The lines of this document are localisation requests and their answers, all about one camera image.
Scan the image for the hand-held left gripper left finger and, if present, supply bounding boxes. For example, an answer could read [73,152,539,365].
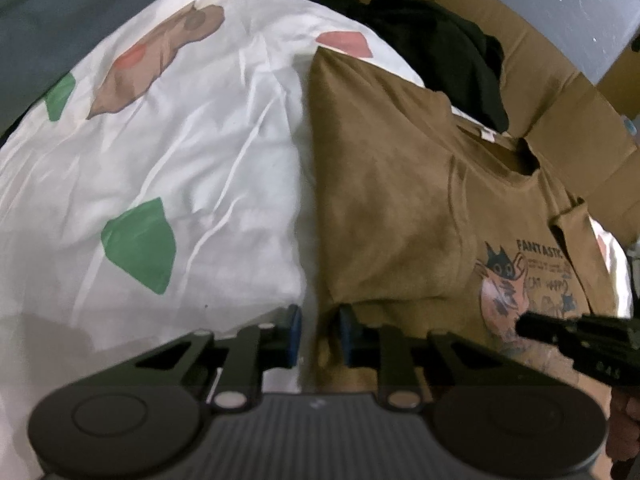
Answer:
[117,305,303,411]

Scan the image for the pale blue-grey board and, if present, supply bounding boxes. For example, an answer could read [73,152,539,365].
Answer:
[430,0,640,86]

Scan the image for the pile of black clothes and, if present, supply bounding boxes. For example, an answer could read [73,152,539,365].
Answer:
[272,0,511,133]

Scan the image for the flattened cardboard sheet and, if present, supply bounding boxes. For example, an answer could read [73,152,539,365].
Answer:
[320,0,640,216]

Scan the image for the cardboard box with handle slot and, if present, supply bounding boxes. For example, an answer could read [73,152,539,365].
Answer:
[597,35,640,116]

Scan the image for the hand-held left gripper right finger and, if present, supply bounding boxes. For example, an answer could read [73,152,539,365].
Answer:
[339,305,521,411]

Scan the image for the brown printed T-shirt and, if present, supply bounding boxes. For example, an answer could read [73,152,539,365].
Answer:
[305,47,631,396]

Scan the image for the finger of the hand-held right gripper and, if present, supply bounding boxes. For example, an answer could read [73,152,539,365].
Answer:
[516,311,583,356]

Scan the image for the white bear print bedsheet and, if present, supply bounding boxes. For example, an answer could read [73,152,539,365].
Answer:
[0,0,633,480]

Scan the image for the dark grey cloth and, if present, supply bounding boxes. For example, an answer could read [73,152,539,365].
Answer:
[0,0,226,136]

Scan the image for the person's right hand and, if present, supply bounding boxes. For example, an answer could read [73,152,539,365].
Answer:
[605,387,640,478]

